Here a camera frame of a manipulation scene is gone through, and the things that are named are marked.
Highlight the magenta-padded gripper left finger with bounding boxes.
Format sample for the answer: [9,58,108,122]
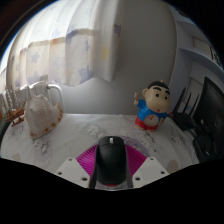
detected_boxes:
[54,146,98,190]

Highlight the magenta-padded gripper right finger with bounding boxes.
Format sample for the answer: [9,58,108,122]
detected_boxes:
[124,147,170,190]

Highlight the black computer mouse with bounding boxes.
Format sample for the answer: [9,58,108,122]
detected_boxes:
[94,135,129,188]

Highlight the white printed tablecloth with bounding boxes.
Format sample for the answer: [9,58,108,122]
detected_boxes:
[0,112,201,189]

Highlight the large white conch shell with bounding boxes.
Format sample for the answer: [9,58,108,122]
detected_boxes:
[23,93,64,140]

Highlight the black router with antennas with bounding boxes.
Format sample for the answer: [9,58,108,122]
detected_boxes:
[171,87,201,132]

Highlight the cartoon boy figurine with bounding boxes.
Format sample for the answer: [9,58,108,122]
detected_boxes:
[133,79,172,132]

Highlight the wooden model sailing ship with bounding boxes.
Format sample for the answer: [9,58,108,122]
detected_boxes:
[3,84,26,128]

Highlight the black monitor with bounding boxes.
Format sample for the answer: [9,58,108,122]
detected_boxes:
[192,76,224,163]

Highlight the sheer star-print curtain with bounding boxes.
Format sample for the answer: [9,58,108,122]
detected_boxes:
[0,0,123,98]

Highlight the white wall shelf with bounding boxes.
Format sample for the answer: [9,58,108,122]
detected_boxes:
[178,18,224,75]

